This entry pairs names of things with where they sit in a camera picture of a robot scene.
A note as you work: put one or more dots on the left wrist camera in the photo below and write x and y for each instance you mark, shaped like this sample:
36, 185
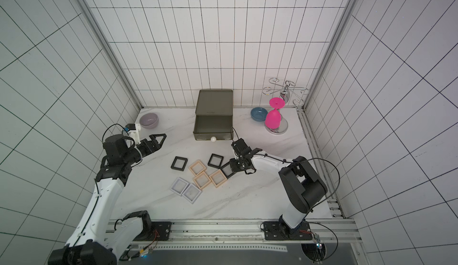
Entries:
133, 131

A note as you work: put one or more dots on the aluminium mounting rail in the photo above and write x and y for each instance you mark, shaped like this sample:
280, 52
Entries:
332, 234

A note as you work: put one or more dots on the peach brooch box top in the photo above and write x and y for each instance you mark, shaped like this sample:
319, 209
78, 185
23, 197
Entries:
197, 167

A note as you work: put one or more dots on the black brooch box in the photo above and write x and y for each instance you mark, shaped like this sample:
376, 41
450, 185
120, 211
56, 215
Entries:
227, 170
216, 161
179, 163

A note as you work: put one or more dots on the pink plastic goblet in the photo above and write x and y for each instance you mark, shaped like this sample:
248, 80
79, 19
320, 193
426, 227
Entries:
273, 118

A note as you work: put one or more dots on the white brooch box right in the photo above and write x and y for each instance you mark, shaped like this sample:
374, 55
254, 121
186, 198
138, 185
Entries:
191, 193

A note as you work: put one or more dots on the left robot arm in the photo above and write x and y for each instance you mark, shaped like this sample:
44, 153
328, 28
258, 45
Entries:
89, 244

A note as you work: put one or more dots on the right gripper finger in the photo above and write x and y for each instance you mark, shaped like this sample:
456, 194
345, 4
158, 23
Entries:
254, 152
237, 168

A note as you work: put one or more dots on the chrome glass rack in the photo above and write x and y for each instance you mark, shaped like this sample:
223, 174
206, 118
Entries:
288, 91

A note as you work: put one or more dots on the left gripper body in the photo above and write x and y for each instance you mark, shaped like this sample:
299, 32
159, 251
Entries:
144, 148

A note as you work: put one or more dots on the blue bowl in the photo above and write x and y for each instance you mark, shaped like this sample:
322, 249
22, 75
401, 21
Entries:
258, 114

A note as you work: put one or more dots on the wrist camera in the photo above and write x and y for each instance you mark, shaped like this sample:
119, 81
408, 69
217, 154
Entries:
133, 131
239, 145

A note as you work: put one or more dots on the peach brooch box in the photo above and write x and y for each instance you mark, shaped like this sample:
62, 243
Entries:
197, 167
202, 180
218, 178

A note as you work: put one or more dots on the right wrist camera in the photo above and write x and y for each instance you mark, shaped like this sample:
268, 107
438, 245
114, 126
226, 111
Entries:
239, 145

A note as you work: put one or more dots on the purple bowl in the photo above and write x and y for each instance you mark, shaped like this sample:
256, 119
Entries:
149, 121

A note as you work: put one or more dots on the white brooch box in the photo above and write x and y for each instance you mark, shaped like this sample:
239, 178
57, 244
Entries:
179, 186
191, 193

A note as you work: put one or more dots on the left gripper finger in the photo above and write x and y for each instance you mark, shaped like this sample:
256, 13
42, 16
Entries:
152, 147
158, 140

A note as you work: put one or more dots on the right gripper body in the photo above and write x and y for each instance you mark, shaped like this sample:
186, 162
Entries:
241, 159

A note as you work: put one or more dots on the three-tier drawer cabinet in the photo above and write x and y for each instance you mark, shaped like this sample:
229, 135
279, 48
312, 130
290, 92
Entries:
214, 115

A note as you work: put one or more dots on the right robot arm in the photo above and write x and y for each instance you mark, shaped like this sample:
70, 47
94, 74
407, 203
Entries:
303, 186

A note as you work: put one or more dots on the white brooch box left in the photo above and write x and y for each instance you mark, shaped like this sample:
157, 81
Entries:
179, 186

